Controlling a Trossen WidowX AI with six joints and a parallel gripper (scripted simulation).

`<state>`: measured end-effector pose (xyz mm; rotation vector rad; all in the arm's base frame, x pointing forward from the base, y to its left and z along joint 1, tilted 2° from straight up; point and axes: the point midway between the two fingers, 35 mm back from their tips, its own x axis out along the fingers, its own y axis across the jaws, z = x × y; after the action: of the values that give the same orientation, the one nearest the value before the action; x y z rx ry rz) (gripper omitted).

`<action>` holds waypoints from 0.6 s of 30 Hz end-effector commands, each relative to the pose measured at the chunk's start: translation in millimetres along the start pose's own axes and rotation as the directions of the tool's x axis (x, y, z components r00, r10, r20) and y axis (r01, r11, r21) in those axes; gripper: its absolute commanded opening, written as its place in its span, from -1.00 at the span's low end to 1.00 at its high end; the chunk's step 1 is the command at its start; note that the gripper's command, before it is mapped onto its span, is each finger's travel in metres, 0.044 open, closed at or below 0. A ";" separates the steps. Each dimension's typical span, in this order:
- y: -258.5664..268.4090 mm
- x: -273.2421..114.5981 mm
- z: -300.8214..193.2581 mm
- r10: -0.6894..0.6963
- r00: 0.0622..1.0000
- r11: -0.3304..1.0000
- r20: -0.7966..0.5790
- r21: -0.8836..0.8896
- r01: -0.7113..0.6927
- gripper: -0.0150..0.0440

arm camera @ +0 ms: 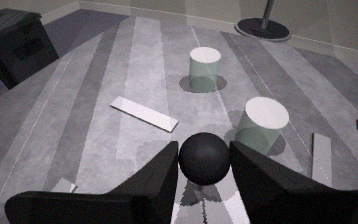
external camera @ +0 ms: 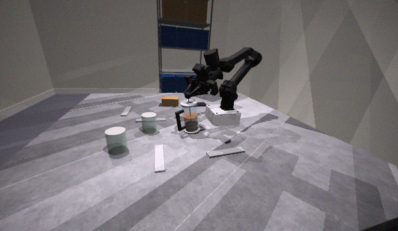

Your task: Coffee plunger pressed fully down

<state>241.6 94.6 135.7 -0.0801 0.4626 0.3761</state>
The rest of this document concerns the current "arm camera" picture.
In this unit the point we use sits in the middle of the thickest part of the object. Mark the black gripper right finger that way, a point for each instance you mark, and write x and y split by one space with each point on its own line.
274 194

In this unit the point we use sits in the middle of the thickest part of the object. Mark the glass french press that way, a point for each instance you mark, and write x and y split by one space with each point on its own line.
206 190

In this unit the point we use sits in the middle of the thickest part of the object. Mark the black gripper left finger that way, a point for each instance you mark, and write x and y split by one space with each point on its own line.
145 198

